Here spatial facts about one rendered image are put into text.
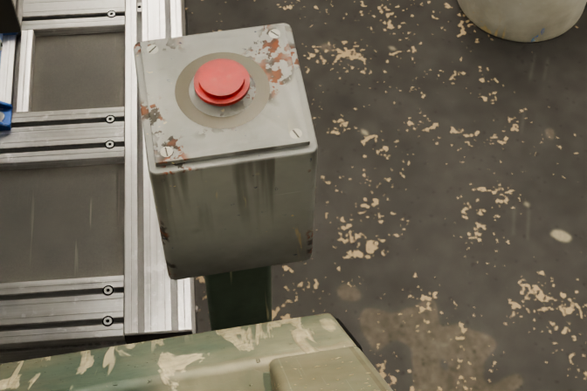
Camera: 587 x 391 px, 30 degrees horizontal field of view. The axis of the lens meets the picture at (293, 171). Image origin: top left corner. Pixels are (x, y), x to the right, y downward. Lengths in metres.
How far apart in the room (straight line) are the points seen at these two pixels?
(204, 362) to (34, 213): 0.91
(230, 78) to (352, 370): 0.24
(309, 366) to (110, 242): 0.91
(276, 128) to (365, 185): 1.07
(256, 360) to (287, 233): 0.17
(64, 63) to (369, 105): 0.54
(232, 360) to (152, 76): 0.22
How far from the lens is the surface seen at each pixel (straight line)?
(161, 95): 0.79
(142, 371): 0.73
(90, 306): 1.50
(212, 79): 0.78
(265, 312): 1.05
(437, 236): 1.80
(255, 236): 0.85
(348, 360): 0.68
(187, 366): 0.72
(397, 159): 1.87
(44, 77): 1.74
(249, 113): 0.78
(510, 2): 1.97
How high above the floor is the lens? 1.57
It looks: 58 degrees down
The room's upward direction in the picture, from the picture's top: 1 degrees clockwise
